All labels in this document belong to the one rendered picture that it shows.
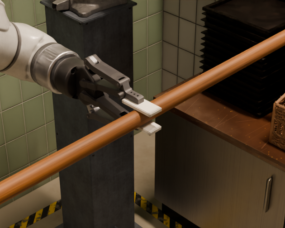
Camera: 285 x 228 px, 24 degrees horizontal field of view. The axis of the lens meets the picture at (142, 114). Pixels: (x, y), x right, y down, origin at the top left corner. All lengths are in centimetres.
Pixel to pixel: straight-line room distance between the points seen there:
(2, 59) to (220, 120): 117
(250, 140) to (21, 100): 96
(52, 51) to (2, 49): 10
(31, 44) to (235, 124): 112
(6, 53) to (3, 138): 143
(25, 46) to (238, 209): 127
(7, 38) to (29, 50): 6
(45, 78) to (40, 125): 151
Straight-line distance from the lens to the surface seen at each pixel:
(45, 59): 127
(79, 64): 124
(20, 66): 130
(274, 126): 217
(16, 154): 276
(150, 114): 112
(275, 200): 222
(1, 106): 260
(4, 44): 125
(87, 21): 198
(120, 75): 117
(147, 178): 295
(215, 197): 241
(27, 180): 101
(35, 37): 131
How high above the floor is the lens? 181
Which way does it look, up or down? 32 degrees down
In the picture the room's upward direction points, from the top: straight up
